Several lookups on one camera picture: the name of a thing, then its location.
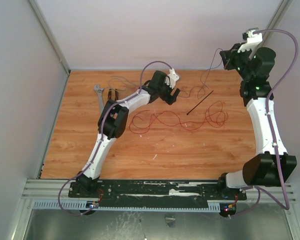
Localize coloured wire bundle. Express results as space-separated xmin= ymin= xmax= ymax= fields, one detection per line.
xmin=107 ymin=75 xmax=138 ymax=91

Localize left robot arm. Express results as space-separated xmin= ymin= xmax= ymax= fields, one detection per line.
xmin=75 ymin=68 xmax=180 ymax=198

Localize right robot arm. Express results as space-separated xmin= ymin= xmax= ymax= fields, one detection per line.
xmin=216 ymin=43 xmax=297 ymax=199

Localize black zip tie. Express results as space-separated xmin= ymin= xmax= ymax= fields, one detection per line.
xmin=186 ymin=90 xmax=214 ymax=116

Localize silver adjustable wrench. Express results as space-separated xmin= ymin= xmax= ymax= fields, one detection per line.
xmin=93 ymin=84 xmax=105 ymax=112

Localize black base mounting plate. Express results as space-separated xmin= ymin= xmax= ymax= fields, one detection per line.
xmin=68 ymin=179 xmax=247 ymax=206

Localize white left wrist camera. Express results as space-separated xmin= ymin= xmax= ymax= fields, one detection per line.
xmin=167 ymin=68 xmax=180 ymax=89

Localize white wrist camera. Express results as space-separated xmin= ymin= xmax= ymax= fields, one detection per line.
xmin=167 ymin=68 xmax=180 ymax=89
xmin=237 ymin=27 xmax=263 ymax=53

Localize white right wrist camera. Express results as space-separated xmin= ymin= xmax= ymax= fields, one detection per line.
xmin=237 ymin=27 xmax=263 ymax=53

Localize orange handled pliers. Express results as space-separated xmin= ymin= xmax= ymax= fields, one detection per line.
xmin=107 ymin=88 xmax=119 ymax=101

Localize grey slotted cable duct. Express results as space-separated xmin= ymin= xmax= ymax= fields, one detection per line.
xmin=32 ymin=199 xmax=221 ymax=213

